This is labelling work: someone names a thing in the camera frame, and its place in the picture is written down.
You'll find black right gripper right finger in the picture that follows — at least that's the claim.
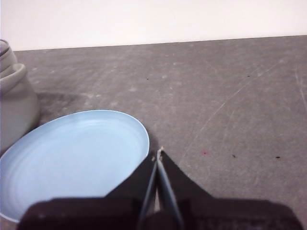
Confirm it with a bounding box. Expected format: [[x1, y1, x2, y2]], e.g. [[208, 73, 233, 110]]
[[157, 149, 303, 230]]

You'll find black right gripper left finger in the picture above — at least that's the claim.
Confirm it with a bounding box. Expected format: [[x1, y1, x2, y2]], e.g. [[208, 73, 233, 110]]
[[18, 157, 159, 230]]

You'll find blue round plate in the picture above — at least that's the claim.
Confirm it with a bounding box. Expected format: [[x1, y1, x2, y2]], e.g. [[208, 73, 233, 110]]
[[0, 109, 151, 222]]

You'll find pale green electric steamer pot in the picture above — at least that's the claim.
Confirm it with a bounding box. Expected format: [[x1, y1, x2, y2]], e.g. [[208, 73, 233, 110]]
[[0, 39, 40, 156]]

